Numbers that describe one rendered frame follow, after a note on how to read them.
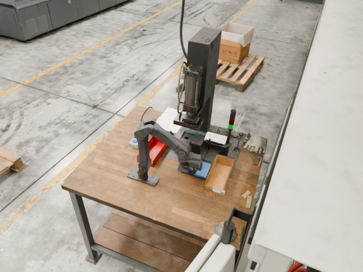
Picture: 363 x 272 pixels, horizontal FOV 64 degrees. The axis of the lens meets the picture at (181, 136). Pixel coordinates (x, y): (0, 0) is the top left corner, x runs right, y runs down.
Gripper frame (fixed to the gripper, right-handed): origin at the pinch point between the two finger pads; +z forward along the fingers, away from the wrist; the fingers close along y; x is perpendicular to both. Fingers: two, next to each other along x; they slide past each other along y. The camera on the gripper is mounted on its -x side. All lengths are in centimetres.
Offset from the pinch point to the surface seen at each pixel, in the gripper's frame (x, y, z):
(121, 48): 244, 268, 270
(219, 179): -21.0, 0.3, 8.0
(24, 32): 421, 229, 225
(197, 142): 0.0, 22.9, 12.1
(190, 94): 7.6, 39.8, -20.7
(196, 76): 5, 46, -32
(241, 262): -39, -43, -63
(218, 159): -16.8, 14.8, 12.6
